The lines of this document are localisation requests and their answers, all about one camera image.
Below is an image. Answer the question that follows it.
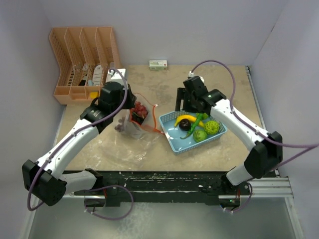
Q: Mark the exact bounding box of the clear zip top bag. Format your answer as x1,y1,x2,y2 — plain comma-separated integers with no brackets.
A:
109,93,166,160

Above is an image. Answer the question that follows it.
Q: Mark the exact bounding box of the light blue plastic basket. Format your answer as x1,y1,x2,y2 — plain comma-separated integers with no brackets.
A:
159,111,227,155

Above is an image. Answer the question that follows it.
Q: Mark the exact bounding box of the dark red grape bunch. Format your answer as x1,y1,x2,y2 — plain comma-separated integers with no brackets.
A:
131,112,146,125

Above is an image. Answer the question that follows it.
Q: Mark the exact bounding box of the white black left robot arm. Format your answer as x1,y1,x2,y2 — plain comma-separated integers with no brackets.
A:
22,81,136,211

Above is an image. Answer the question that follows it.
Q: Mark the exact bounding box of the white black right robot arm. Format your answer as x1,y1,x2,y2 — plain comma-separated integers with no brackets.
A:
175,76,283,195

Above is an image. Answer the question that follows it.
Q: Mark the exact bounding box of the green chili pepper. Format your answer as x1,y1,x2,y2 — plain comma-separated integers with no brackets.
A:
181,113,208,139

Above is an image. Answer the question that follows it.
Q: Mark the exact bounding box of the yellow banana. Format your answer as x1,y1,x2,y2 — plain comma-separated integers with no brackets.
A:
174,115,197,127

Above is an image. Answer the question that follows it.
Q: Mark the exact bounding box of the dark purple plum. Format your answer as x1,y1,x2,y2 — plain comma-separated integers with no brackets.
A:
178,119,191,131

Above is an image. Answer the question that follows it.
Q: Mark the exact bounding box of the yellow-green custard apple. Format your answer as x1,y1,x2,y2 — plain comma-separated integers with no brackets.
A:
204,120,220,135

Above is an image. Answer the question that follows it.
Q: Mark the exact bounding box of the green custard apple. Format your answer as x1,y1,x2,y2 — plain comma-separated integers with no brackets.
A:
193,129,208,143

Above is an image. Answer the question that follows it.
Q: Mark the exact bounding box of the yellow block in organizer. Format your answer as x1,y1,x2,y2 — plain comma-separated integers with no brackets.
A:
89,92,99,99

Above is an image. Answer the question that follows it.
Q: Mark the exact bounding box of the small green white box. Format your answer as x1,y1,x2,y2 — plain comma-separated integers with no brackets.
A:
149,60,167,70

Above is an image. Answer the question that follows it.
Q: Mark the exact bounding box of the white bottle in organizer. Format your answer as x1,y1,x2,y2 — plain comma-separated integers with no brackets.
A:
92,65,103,86

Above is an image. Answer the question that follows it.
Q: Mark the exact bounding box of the white blue box in organizer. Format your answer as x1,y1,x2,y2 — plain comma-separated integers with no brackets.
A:
105,62,115,82

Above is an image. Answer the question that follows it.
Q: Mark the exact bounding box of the orange plastic file organizer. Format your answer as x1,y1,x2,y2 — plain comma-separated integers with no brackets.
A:
49,26,122,105

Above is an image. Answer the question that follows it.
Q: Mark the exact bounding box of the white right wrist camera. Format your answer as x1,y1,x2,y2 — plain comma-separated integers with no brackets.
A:
188,71,205,83

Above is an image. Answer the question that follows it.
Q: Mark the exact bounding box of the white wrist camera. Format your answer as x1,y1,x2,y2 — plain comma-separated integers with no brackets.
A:
110,68,126,85
188,71,205,83

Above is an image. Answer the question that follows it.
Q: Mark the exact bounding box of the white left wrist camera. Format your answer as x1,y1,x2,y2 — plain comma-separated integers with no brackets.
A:
110,68,126,85

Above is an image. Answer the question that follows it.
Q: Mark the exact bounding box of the black metal base frame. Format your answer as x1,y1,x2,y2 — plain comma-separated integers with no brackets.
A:
75,171,250,208

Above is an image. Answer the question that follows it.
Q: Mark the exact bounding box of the aluminium rail frame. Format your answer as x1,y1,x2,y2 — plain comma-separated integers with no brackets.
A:
245,66,305,239

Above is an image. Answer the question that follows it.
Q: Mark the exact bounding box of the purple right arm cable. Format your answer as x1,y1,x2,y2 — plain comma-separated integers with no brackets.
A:
190,59,319,215

